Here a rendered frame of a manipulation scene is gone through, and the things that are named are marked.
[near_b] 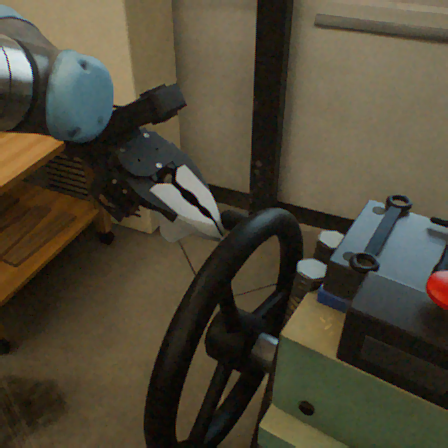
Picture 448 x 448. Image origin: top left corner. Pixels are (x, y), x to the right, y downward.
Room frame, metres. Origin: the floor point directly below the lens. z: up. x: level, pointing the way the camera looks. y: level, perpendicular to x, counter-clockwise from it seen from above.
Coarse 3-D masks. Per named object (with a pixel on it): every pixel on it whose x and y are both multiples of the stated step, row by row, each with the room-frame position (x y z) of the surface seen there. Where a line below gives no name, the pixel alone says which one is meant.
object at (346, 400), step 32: (320, 320) 0.22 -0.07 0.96; (288, 352) 0.20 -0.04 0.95; (320, 352) 0.19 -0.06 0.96; (288, 384) 0.20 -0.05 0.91; (320, 384) 0.19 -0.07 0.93; (352, 384) 0.18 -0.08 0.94; (384, 384) 0.17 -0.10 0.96; (320, 416) 0.19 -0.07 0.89; (352, 416) 0.17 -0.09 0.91; (384, 416) 0.16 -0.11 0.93; (416, 416) 0.16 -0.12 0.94
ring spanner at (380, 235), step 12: (396, 204) 0.29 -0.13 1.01; (408, 204) 0.29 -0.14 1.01; (384, 216) 0.28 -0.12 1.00; (396, 216) 0.28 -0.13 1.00; (384, 228) 0.26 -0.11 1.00; (372, 240) 0.25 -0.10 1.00; (384, 240) 0.25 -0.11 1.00; (360, 252) 0.24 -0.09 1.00; (372, 252) 0.24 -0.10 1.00; (372, 264) 0.23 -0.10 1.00
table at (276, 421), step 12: (276, 408) 0.20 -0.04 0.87; (264, 420) 0.19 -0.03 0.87; (276, 420) 0.19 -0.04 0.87; (288, 420) 0.19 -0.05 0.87; (300, 420) 0.19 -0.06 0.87; (264, 432) 0.19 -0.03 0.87; (276, 432) 0.18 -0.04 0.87; (288, 432) 0.18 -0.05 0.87; (300, 432) 0.18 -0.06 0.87; (312, 432) 0.18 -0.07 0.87; (264, 444) 0.19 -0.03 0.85; (276, 444) 0.18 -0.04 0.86; (288, 444) 0.18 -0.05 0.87; (300, 444) 0.17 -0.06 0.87; (312, 444) 0.17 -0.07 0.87; (324, 444) 0.17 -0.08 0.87; (336, 444) 0.17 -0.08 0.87
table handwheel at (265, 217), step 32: (256, 224) 0.34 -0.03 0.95; (288, 224) 0.38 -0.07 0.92; (224, 256) 0.29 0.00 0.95; (288, 256) 0.42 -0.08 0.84; (192, 288) 0.27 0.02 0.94; (224, 288) 0.27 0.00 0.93; (288, 288) 0.42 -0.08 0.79; (192, 320) 0.25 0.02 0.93; (224, 320) 0.30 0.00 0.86; (256, 320) 0.32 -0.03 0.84; (160, 352) 0.23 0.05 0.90; (192, 352) 0.23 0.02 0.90; (224, 352) 0.30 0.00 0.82; (256, 352) 0.29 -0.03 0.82; (160, 384) 0.22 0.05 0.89; (224, 384) 0.29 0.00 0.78; (256, 384) 0.34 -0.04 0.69; (160, 416) 0.20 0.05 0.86; (224, 416) 0.30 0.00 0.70
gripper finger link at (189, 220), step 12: (156, 192) 0.41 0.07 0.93; (168, 192) 0.42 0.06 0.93; (168, 204) 0.40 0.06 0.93; (180, 204) 0.41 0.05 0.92; (180, 216) 0.40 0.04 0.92; (192, 216) 0.40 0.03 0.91; (204, 216) 0.41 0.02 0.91; (168, 228) 0.41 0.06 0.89; (180, 228) 0.41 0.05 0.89; (192, 228) 0.39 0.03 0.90; (204, 228) 0.40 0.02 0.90; (216, 228) 0.40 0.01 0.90; (168, 240) 0.41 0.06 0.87; (216, 240) 0.40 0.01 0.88
